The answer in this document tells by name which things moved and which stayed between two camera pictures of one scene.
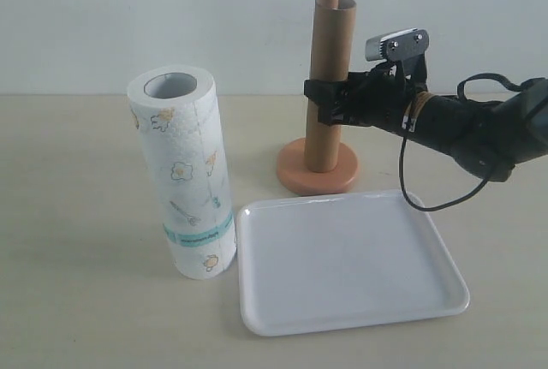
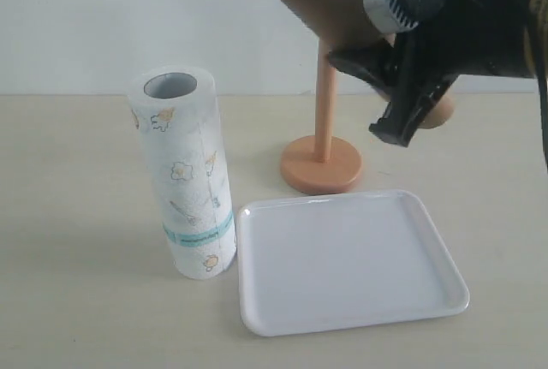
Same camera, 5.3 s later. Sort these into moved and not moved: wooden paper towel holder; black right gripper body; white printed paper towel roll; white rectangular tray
Moved: black right gripper body
Not moved: white printed paper towel roll; wooden paper towel holder; white rectangular tray
